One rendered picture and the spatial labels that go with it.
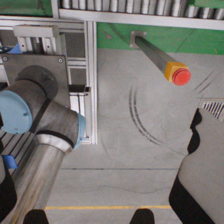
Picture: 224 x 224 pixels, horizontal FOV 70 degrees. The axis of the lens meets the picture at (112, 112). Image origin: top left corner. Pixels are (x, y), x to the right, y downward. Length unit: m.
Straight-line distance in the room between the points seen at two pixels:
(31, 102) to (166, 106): 1.68
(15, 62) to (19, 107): 0.26
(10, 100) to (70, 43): 1.05
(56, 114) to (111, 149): 1.85
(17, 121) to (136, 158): 2.12
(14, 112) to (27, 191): 0.20
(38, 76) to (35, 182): 0.34
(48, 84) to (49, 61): 0.08
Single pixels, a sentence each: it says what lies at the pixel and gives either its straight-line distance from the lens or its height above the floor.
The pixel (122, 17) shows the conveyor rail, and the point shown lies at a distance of 1.03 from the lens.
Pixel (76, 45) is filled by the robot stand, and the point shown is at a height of 0.21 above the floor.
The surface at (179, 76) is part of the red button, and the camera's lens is 0.68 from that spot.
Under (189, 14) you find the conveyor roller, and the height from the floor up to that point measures 0.55.
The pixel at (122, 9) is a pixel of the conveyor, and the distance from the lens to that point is 1.14.
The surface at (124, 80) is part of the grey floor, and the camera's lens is 1.75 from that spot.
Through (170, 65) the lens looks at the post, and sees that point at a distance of 0.72.
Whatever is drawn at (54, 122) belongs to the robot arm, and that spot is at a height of 1.25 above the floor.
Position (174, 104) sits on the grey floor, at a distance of 2.03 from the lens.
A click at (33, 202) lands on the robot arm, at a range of 0.43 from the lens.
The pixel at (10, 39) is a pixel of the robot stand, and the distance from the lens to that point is 1.62.
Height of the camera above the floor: 1.62
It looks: 58 degrees down
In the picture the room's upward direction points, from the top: 177 degrees clockwise
